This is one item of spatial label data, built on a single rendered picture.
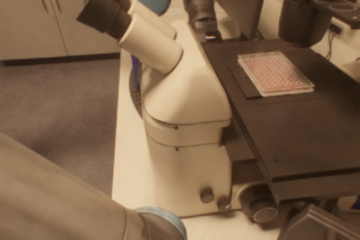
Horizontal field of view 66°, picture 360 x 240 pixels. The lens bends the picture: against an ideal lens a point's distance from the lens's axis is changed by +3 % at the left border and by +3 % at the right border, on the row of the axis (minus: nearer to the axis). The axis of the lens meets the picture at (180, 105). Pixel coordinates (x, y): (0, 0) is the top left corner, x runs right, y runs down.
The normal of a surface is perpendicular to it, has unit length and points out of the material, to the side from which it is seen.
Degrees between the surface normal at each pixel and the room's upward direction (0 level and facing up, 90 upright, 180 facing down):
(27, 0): 90
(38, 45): 90
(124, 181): 0
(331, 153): 0
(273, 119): 0
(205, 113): 86
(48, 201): 55
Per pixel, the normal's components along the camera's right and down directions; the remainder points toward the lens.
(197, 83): 0.14, 0.41
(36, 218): 0.66, -0.07
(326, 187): -0.02, -0.80
